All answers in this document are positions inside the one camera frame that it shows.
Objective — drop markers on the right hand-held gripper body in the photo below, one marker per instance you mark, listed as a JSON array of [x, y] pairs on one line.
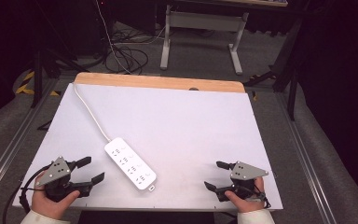
[[245, 171]]

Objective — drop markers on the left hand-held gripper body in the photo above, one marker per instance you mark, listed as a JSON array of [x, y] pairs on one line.
[[56, 171]]

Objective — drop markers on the person's right hand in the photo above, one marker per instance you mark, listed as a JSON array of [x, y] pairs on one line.
[[248, 205]]

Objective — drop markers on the person's left hand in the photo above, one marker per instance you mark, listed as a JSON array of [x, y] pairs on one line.
[[48, 207]]

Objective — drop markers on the white power strip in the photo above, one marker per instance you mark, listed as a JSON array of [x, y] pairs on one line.
[[130, 163]]

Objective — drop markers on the white board sheet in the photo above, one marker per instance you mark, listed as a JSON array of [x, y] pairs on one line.
[[180, 130]]

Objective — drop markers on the dark flat object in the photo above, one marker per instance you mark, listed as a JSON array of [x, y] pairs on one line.
[[146, 218]]

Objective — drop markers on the black tripod stand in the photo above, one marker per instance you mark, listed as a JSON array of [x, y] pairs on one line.
[[38, 74]]

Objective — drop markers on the wooden table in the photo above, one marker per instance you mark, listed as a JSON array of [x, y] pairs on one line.
[[155, 81]]

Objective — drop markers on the black metal stand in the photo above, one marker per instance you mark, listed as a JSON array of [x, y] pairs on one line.
[[292, 71]]

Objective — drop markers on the black box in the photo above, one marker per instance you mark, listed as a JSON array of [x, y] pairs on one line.
[[136, 15]]

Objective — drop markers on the metal floor rail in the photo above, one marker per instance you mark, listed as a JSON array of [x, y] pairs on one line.
[[307, 168], [12, 149]]

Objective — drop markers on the white metal desk frame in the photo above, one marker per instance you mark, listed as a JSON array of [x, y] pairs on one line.
[[199, 20]]

